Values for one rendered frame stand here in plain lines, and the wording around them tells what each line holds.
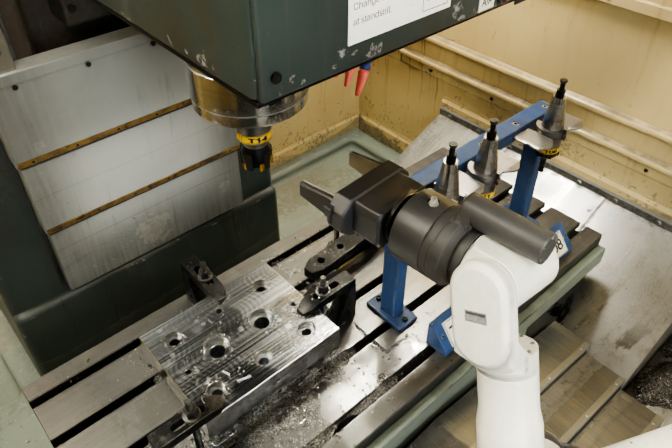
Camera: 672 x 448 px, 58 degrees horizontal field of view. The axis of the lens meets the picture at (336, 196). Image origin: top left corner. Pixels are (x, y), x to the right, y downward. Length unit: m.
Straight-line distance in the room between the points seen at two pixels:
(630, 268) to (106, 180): 1.26
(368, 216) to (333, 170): 1.52
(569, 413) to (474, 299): 0.85
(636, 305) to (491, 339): 1.06
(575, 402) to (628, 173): 0.62
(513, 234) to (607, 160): 1.15
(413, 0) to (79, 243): 0.94
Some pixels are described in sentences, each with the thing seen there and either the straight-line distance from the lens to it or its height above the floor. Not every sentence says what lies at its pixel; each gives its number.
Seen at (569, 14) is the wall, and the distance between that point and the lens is 1.68.
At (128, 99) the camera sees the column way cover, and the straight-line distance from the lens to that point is 1.26.
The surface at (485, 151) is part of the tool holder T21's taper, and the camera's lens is 1.12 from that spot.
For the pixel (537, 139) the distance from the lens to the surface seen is 1.29.
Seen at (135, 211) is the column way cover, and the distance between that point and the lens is 1.41.
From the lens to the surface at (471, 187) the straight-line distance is 1.12.
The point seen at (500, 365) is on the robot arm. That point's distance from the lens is 0.64.
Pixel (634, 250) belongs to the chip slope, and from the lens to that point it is 1.73.
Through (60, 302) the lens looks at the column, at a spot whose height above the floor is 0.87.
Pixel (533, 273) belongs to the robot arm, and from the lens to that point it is 0.65.
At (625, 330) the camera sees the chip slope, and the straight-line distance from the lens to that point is 1.64.
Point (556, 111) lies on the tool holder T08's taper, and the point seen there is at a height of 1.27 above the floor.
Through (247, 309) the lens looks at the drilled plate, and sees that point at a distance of 1.20.
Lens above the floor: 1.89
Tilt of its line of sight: 39 degrees down
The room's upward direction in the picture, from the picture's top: straight up
